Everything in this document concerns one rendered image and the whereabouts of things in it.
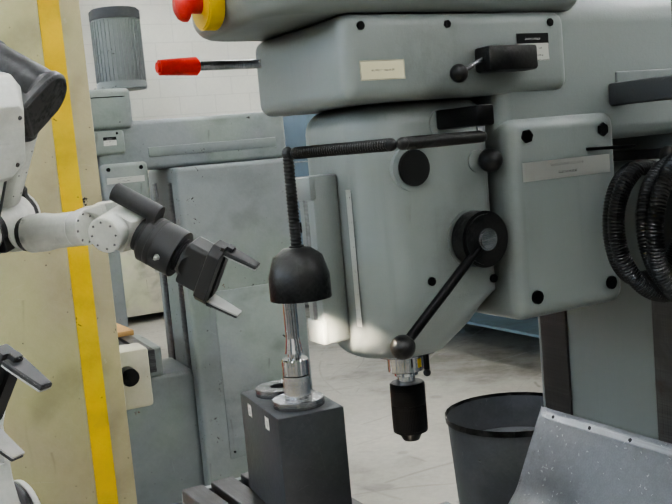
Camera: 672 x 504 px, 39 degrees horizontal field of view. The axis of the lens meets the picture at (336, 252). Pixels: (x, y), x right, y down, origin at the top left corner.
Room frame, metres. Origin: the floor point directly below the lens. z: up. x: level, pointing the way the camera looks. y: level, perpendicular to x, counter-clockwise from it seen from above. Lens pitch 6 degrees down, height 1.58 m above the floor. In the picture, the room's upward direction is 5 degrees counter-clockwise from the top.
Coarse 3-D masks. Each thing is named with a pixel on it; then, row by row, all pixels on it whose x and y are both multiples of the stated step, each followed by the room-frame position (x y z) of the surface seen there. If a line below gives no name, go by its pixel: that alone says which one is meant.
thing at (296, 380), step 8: (288, 368) 1.57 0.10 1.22; (296, 368) 1.56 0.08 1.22; (304, 368) 1.57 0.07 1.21; (288, 376) 1.57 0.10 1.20; (296, 376) 1.56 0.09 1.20; (304, 376) 1.57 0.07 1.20; (288, 384) 1.57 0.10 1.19; (296, 384) 1.56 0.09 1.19; (304, 384) 1.57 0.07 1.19; (288, 392) 1.57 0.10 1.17; (296, 392) 1.56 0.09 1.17; (304, 392) 1.57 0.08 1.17; (288, 400) 1.57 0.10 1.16; (296, 400) 1.56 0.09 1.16
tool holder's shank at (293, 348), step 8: (288, 304) 1.58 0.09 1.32; (288, 312) 1.58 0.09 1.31; (296, 312) 1.58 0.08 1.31; (288, 320) 1.58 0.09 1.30; (296, 320) 1.58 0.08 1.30; (288, 328) 1.58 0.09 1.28; (296, 328) 1.58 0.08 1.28; (288, 336) 1.58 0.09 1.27; (296, 336) 1.58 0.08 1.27; (288, 344) 1.58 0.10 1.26; (296, 344) 1.58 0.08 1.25; (288, 352) 1.57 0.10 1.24; (296, 352) 1.57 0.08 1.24
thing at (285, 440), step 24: (264, 384) 1.70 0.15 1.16; (264, 408) 1.58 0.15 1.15; (288, 408) 1.55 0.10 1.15; (312, 408) 1.55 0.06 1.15; (336, 408) 1.55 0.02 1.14; (264, 432) 1.59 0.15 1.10; (288, 432) 1.52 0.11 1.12; (312, 432) 1.53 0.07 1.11; (336, 432) 1.55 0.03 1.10; (264, 456) 1.60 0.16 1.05; (288, 456) 1.51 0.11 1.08; (312, 456) 1.53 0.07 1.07; (336, 456) 1.55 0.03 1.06; (264, 480) 1.61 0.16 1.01; (288, 480) 1.51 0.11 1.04; (312, 480) 1.53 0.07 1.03; (336, 480) 1.54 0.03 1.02
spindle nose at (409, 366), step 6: (390, 360) 1.21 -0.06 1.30; (396, 360) 1.20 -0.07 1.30; (402, 360) 1.20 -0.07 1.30; (408, 360) 1.20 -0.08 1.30; (414, 360) 1.20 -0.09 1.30; (390, 366) 1.21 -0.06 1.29; (396, 366) 1.20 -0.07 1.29; (402, 366) 1.20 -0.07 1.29; (408, 366) 1.20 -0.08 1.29; (414, 366) 1.20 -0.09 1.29; (390, 372) 1.21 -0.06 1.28; (396, 372) 1.20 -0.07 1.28; (402, 372) 1.20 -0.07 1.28; (408, 372) 1.20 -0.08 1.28; (414, 372) 1.20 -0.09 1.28
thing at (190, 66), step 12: (168, 60) 1.18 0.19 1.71; (180, 60) 1.19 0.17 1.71; (192, 60) 1.20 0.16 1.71; (228, 60) 1.23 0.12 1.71; (240, 60) 1.23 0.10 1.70; (252, 60) 1.24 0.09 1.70; (156, 72) 1.19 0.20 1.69; (168, 72) 1.18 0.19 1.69; (180, 72) 1.19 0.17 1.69; (192, 72) 1.20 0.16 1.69
